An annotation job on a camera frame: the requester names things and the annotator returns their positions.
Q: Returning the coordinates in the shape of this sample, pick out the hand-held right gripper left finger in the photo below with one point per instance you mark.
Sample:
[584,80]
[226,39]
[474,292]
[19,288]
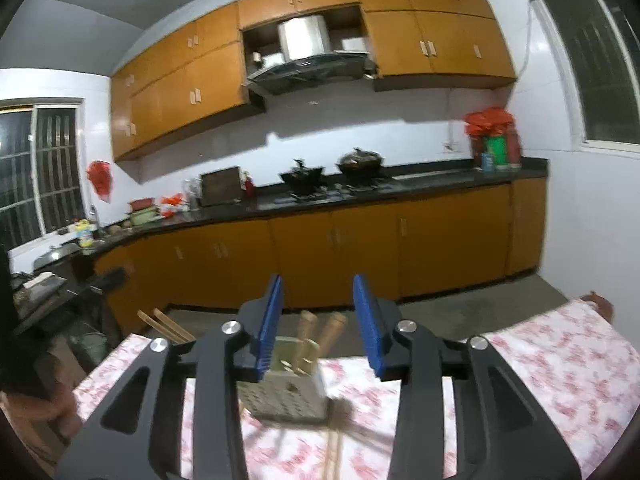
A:
[267,330]

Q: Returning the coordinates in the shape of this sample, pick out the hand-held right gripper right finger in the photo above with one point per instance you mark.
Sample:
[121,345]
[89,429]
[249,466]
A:
[370,330]

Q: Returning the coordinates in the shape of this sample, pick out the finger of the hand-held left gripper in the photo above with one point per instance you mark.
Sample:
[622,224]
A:
[110,280]

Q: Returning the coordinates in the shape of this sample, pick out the green perforated utensil holder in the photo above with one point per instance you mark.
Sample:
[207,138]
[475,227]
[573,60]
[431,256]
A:
[290,400]

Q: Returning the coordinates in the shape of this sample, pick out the person's left hand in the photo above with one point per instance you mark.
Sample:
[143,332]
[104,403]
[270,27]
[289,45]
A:
[40,410]

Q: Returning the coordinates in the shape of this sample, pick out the yellow detergent bottle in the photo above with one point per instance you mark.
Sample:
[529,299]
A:
[85,235]

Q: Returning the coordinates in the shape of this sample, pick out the metal faucet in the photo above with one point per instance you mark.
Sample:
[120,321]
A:
[96,217]

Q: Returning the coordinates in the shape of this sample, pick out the green basin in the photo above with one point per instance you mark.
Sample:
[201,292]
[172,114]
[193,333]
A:
[145,217]

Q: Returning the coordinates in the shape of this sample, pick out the wooden base cabinets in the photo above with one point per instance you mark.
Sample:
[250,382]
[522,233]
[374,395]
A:
[360,255]

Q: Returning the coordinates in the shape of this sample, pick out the red basin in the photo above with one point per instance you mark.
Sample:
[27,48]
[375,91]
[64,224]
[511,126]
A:
[141,205]

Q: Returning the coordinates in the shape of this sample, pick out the orange plastic bag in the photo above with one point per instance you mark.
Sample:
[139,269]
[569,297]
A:
[175,203]

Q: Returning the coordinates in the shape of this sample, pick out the hanging red plastic bag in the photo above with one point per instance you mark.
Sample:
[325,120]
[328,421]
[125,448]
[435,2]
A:
[100,180]

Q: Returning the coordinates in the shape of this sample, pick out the clear plastic bag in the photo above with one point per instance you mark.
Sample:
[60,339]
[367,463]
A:
[191,194]

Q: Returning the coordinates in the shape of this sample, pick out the small barred window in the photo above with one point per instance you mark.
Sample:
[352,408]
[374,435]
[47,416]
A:
[35,175]

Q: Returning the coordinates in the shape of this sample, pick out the dark cutting board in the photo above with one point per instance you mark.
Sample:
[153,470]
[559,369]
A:
[220,187]

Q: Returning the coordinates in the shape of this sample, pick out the gas stove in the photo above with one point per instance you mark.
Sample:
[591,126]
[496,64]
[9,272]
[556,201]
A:
[340,189]

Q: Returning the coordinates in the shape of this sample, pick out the small red bottle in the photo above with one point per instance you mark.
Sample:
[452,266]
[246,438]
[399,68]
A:
[248,186]

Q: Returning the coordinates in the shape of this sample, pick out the black open wok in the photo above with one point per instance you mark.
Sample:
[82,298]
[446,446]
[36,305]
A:
[301,180]

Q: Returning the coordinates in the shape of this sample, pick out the pink floral tablecloth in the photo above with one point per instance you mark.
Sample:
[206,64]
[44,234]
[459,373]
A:
[525,370]

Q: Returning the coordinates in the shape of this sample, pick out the black lidded wok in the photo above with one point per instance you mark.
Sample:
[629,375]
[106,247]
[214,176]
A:
[360,165]

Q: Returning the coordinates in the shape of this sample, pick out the black kitchen countertop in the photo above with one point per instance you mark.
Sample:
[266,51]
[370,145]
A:
[440,180]

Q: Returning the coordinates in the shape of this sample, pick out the small blue box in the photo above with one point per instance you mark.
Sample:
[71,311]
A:
[487,161]

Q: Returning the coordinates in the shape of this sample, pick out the tall red bottle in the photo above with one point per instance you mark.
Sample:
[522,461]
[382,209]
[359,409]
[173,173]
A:
[477,150]
[514,147]

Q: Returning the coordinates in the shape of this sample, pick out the green packet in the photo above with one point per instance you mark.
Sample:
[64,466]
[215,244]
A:
[498,152]

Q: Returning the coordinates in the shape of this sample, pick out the red bag over bottles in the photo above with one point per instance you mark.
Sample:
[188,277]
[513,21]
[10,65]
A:
[490,120]

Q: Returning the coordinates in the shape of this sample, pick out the steel range hood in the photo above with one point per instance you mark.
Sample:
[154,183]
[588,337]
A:
[305,67]

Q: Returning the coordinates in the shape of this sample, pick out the large barred window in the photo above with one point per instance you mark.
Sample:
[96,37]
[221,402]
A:
[595,60]

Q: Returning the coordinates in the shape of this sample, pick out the white wall socket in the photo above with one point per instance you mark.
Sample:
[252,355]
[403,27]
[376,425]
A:
[450,147]

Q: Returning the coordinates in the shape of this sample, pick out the wooden wall cabinets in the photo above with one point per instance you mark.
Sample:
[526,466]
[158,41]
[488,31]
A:
[200,85]

